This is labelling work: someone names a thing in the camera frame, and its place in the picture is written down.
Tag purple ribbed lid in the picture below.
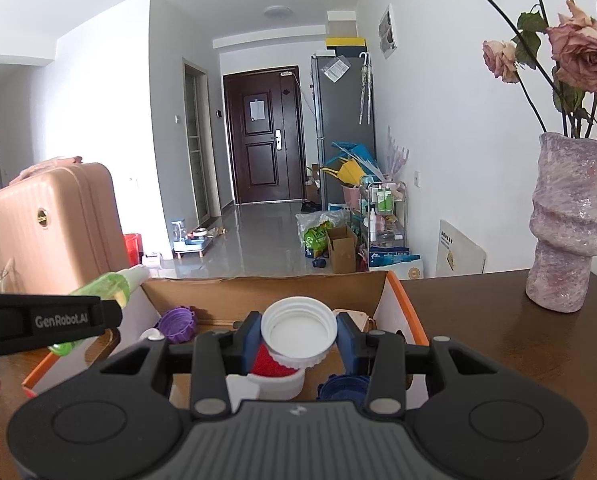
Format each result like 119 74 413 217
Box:
157 306 199 345

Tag pink textured vase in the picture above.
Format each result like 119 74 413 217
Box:
525 132 597 313

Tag purple plastic hangers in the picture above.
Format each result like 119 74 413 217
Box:
385 127 410 178

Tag clear glass cup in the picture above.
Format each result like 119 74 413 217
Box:
0 257 22 295

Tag white bottle red label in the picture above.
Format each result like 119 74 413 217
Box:
226 344 305 402

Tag green white spray bottle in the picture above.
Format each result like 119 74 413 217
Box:
47 265 150 357

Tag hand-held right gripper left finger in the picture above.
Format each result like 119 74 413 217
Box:
96 310 265 420

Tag pink bucket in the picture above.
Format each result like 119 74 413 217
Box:
341 184 363 211

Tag red bin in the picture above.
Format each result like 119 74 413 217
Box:
123 233 142 267

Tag white small floor rack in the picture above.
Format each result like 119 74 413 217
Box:
171 219 214 261

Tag clear plastic paper sleeve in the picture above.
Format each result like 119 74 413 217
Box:
322 57 351 83

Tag green plastic bag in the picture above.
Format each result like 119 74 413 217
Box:
296 212 349 258

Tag blue plastic hangers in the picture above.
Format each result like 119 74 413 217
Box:
332 141 374 161

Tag small brown carton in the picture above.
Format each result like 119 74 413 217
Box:
305 162 323 201

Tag grey refrigerator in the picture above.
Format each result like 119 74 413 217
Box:
311 53 377 211

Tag pink hard-shell suitcase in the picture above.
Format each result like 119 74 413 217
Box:
0 156 132 295

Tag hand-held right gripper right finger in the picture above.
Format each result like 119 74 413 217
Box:
335 311 506 420

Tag white leaning board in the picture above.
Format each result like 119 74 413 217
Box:
435 219 487 278

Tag red cardboard box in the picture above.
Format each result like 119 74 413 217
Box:
22 270 431 411

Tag yellow plastic hangers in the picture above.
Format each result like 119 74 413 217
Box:
322 157 374 183

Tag open cardboard floor box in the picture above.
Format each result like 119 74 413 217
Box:
327 225 358 274

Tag white box gold emblem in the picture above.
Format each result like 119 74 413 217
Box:
397 255 424 281

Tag dried rose bouquet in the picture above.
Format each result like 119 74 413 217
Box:
378 0 597 173

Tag white wall electrical panel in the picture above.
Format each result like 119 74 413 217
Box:
378 3 398 58

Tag metal wire cart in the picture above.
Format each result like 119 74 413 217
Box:
359 176 408 256

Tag white ribbed lid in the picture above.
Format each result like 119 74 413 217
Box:
261 296 340 367

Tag grey framed glass door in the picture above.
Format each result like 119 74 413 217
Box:
183 57 214 231

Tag white folded umbrella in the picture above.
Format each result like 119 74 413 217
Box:
358 51 374 126

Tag blue ribbed lid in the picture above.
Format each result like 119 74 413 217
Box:
317 374 370 402

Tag dark brown door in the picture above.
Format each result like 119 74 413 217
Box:
222 65 304 206

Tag blue carton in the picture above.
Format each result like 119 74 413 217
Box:
368 246 411 267

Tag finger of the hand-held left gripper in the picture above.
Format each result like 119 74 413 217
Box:
101 299 124 334

